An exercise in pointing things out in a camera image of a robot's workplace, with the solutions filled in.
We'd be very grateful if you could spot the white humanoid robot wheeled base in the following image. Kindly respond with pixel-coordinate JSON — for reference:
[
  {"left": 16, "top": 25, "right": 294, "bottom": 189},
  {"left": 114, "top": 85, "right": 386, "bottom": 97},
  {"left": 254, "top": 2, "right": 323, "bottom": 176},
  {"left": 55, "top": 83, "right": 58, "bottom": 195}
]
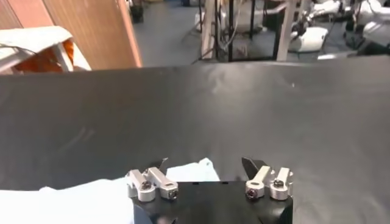
[{"left": 288, "top": 0, "right": 390, "bottom": 57}]

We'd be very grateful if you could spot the orange cloth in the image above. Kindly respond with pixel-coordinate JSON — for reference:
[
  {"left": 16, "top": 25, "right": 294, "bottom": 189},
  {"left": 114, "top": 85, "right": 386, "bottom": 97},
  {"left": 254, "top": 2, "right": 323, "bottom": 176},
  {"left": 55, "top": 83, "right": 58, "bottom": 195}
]
[{"left": 13, "top": 39, "right": 76, "bottom": 74}]

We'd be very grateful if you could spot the white side table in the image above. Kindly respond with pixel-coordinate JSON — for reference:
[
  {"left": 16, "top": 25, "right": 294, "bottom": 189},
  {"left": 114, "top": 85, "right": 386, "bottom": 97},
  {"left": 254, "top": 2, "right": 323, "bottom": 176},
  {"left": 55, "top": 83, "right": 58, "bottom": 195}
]
[{"left": 0, "top": 45, "right": 76, "bottom": 75}]

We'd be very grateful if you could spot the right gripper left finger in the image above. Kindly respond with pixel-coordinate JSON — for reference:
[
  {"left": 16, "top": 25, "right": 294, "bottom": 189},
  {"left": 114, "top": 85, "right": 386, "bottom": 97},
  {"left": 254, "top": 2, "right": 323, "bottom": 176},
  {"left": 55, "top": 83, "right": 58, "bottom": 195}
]
[{"left": 126, "top": 157, "right": 180, "bottom": 203}]

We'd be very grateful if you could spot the white leaning board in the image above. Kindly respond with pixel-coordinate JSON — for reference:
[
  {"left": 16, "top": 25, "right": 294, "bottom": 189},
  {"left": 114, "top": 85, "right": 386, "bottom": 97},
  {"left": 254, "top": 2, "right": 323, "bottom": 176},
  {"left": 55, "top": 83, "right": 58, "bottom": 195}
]
[{"left": 200, "top": 0, "right": 217, "bottom": 60}]

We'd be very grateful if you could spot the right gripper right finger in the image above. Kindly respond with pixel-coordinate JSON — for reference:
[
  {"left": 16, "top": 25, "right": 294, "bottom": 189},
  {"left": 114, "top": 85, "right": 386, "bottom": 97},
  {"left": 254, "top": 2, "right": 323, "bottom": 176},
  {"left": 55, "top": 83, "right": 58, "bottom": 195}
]
[{"left": 241, "top": 156, "right": 294, "bottom": 201}]

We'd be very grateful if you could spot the wooden folding partition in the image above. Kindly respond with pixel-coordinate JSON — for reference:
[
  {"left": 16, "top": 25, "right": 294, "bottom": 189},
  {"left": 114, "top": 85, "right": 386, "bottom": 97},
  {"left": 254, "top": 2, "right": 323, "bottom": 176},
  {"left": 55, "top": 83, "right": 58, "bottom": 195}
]
[{"left": 0, "top": 0, "right": 143, "bottom": 71}]

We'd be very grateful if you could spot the black table cover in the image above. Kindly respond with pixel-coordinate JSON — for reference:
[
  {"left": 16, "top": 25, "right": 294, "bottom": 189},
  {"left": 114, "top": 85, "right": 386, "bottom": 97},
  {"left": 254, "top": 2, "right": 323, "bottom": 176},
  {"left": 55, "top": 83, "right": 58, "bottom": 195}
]
[{"left": 0, "top": 56, "right": 390, "bottom": 224}]

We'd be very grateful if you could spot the light blue t-shirt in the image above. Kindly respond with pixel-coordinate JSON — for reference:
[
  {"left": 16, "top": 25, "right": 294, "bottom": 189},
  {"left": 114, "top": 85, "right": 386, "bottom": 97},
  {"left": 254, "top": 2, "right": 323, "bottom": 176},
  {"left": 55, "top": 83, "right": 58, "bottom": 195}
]
[{"left": 0, "top": 157, "right": 221, "bottom": 224}]

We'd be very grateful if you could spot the white standing desk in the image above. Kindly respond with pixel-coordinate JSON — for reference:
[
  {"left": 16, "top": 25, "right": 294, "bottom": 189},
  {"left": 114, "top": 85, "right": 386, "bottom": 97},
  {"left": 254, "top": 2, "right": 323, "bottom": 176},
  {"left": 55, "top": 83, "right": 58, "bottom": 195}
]
[{"left": 275, "top": 0, "right": 298, "bottom": 61}]

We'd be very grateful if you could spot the white orange bin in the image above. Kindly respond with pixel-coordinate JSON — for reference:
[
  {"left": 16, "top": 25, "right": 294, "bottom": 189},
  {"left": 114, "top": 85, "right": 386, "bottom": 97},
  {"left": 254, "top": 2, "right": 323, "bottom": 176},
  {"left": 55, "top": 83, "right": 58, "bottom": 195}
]
[{"left": 0, "top": 26, "right": 92, "bottom": 72}]

